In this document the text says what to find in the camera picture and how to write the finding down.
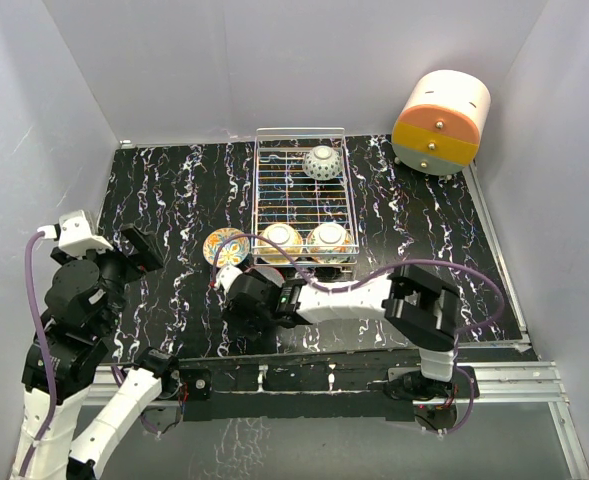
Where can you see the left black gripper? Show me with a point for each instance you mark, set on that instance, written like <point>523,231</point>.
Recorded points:
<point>147,252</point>

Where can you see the black front mounting bar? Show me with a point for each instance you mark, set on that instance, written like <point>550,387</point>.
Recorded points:
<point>382,384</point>

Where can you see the white orange flower bowl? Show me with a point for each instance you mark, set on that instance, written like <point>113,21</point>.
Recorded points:
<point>330,242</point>

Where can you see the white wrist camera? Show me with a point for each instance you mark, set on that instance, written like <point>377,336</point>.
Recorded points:
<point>225,277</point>
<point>78,235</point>

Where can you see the orange blue floral bowl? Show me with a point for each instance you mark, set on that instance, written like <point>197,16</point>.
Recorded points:
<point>225,246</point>

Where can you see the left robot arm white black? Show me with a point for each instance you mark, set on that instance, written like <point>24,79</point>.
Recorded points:
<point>59,370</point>

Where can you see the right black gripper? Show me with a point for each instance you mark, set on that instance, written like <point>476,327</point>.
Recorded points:
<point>236,315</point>

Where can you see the yellow teal sun bowl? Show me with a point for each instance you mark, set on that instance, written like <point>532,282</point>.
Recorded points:
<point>284,236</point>

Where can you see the round pastel drawer cabinet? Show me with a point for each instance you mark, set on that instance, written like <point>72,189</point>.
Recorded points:
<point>439,130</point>

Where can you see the grey red-rimmed patterned bowl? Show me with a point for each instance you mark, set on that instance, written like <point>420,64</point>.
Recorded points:
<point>270,273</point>

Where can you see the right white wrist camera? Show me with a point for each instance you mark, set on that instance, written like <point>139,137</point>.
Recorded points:
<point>225,277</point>

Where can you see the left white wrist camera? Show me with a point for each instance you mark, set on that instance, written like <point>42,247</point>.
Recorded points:
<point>78,235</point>

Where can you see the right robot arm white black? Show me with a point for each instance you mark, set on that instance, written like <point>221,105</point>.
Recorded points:
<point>418,304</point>

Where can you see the white wire dish rack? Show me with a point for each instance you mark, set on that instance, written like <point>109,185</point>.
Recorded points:
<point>283,193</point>

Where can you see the blue patterned bowl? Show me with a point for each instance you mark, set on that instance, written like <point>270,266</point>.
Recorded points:
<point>322,163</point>

